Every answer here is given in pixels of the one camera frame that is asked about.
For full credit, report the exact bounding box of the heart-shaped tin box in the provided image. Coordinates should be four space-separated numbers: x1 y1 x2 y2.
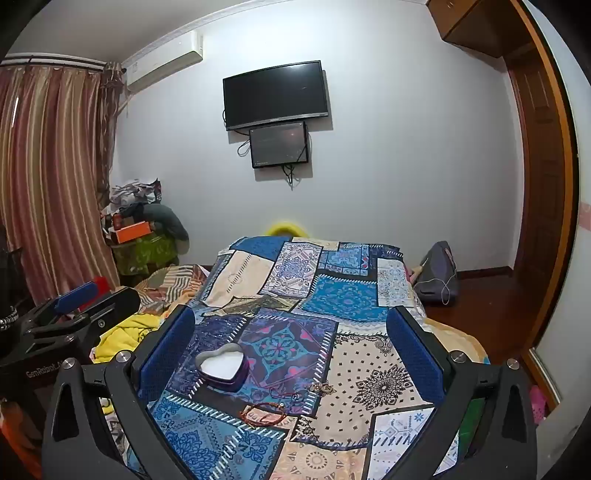
195 342 250 393

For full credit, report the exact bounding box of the wooden overhead cabinet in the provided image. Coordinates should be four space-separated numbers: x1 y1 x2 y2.
425 0 532 58

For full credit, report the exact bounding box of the striped brown curtain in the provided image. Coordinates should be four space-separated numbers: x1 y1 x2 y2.
0 62 126 306

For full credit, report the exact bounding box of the orange box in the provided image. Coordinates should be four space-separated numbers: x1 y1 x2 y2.
115 222 153 244

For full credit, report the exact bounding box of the red string bracelet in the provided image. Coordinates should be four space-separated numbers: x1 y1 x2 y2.
240 401 287 428

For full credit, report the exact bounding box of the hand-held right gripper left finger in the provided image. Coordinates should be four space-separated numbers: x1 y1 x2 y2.
41 305 197 480

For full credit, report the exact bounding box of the pink plastic item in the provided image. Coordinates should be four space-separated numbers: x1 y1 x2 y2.
529 385 549 424

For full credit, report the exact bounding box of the small black wall monitor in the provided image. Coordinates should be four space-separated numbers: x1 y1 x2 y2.
249 121 309 169

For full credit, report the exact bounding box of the yellow cloth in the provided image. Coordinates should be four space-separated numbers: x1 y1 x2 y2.
92 313 163 366

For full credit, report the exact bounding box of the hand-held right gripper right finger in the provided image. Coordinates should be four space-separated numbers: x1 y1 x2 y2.
385 305 539 480

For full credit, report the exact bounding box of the pile of clothes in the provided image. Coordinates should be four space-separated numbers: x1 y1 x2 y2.
108 178 162 209

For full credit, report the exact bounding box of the grey bag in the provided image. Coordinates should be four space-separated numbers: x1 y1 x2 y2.
416 240 460 305

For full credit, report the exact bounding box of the large black wall television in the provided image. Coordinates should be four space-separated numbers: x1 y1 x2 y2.
223 60 329 131

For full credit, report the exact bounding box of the person's orange garment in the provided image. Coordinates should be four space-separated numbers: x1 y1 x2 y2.
0 399 44 480

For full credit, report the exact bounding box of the white air conditioner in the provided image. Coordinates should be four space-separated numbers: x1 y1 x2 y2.
124 31 204 92

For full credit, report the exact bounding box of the yellow round object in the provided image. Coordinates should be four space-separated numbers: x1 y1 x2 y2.
269 220 311 239

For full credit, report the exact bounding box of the orange striped blanket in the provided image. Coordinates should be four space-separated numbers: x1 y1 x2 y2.
134 264 209 315

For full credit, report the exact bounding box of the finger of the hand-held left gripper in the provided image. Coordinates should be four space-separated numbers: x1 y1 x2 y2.
28 286 141 345
21 282 114 330

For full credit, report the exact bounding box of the brown wooden door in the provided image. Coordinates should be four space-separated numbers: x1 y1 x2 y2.
507 55 570 352

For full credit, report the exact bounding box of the white curtain rail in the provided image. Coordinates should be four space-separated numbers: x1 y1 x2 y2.
0 53 108 73

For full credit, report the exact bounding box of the blue patchwork blanket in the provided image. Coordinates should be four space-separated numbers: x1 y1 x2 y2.
124 235 462 480

